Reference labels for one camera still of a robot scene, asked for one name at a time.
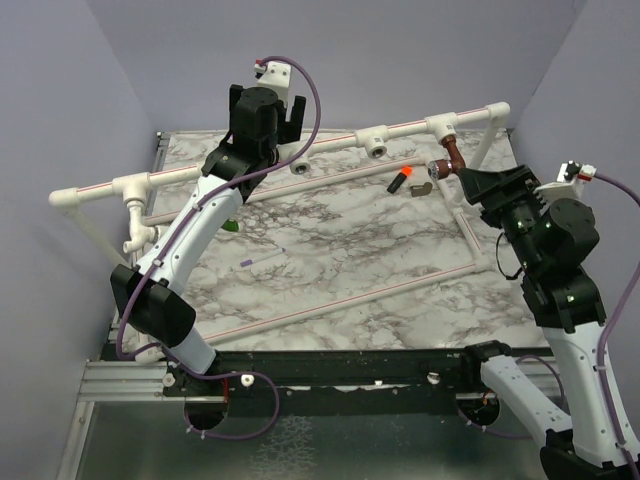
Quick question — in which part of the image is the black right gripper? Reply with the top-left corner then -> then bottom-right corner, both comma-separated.
458,161 -> 548,272

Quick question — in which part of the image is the brown plastic faucet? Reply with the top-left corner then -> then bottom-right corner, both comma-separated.
428,135 -> 466,181

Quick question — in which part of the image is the white PVC pipe frame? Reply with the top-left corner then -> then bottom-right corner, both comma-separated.
49,103 -> 509,362

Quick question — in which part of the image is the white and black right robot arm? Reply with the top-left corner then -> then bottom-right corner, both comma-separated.
457,162 -> 639,479

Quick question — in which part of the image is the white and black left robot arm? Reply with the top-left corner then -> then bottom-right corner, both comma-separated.
110,85 -> 306,395

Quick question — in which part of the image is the orange and black highlighter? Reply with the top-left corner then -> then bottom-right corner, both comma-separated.
386,166 -> 413,194

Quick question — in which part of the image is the green plastic faucet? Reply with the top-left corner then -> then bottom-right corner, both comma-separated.
222,220 -> 239,232

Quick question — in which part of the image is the purple and white pen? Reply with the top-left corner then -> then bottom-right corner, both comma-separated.
239,247 -> 286,268

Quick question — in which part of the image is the white plastic faucet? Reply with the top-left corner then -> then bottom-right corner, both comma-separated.
123,198 -> 159,254

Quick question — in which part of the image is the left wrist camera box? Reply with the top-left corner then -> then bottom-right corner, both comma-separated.
254,61 -> 292,97

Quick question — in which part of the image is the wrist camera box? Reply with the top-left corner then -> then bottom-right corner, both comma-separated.
535,161 -> 597,203
254,61 -> 292,97

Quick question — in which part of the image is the grey metal bracket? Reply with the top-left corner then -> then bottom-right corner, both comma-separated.
410,182 -> 433,197

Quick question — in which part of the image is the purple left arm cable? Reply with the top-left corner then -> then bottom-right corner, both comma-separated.
115,54 -> 322,379

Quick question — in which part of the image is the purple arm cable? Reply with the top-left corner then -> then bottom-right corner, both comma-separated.
594,172 -> 640,469
115,54 -> 322,379

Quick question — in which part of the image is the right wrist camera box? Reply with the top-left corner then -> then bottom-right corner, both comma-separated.
535,161 -> 597,203

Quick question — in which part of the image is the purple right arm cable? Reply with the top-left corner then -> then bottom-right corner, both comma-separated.
594,172 -> 640,469

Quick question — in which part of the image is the black front mounting rail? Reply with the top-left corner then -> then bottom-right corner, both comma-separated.
99,347 -> 551,419

